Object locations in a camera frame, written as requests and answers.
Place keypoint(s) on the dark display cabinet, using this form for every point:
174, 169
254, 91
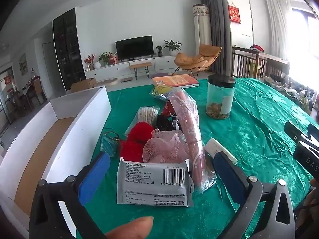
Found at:
68, 49

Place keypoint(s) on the dark wooden chair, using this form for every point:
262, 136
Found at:
245, 62

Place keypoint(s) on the orange book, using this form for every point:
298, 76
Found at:
177, 80

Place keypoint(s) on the clear jar with black lid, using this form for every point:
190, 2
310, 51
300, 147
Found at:
219, 97

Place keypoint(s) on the black lace cloth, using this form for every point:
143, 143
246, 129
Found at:
163, 123

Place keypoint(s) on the white wet wipes pack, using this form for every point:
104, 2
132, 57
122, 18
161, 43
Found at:
149, 179

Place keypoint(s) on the round white vase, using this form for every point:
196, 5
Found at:
97, 64

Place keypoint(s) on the cluttered side table items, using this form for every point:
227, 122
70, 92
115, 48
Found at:
294, 92

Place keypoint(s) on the framed wall painting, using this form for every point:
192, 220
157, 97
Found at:
23, 64

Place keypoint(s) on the wooden bench with metal legs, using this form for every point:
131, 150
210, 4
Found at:
140, 64

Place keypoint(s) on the person's right hand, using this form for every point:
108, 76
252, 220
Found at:
311, 199

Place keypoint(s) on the small potted plant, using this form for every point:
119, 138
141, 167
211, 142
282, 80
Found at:
159, 51

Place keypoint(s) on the white cardboard box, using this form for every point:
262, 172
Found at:
74, 139

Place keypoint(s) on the grey curtain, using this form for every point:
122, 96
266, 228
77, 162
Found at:
216, 25

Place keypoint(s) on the brown cardboard box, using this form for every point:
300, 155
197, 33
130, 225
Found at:
83, 84

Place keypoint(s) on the beige tissue pack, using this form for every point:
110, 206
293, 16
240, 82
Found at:
216, 147

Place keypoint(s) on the pink patterned wrapped roll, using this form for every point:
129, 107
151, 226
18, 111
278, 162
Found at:
189, 119

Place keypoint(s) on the red wall hanging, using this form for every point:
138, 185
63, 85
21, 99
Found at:
234, 13

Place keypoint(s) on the flat bathroom scale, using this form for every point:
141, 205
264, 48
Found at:
125, 80

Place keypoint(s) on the red flower branches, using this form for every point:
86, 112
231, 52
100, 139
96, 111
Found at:
89, 59

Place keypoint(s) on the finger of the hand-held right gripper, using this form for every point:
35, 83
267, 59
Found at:
294, 132

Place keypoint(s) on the orange lounge chair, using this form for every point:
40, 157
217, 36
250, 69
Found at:
189, 59

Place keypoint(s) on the white sheer curtain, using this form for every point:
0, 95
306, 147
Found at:
278, 25

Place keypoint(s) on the pink mesh bath sponge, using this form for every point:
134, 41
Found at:
164, 144

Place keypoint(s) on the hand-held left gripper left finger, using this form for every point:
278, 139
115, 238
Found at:
94, 174

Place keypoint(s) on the purple round cushion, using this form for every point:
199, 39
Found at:
159, 75

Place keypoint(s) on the black television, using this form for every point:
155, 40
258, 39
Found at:
134, 47

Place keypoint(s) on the large green potted plant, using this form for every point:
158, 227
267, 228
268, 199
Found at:
172, 46

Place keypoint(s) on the cotton swabs pack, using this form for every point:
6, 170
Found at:
147, 114

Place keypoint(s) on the bushy potted plant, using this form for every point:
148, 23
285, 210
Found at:
104, 57

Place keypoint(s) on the round beige cushion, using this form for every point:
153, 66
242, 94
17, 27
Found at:
109, 81

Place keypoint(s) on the brown dining chair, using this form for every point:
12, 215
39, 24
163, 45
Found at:
37, 92

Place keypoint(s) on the person's left hand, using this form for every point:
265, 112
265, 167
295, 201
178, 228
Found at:
132, 229

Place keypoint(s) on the red yarn ball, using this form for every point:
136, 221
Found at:
137, 134

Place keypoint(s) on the white standing air conditioner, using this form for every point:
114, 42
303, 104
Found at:
201, 29

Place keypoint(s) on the red gift box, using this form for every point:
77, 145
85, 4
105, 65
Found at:
114, 59

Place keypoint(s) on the yellow sponge packet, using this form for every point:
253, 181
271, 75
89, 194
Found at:
162, 90

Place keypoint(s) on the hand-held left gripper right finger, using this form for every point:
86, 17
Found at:
229, 174

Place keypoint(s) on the red cloth on chair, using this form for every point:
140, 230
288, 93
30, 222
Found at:
256, 47

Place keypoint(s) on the white television cabinet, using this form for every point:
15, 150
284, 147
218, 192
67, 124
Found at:
112, 71

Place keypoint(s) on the green tablecloth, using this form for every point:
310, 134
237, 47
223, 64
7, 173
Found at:
249, 119

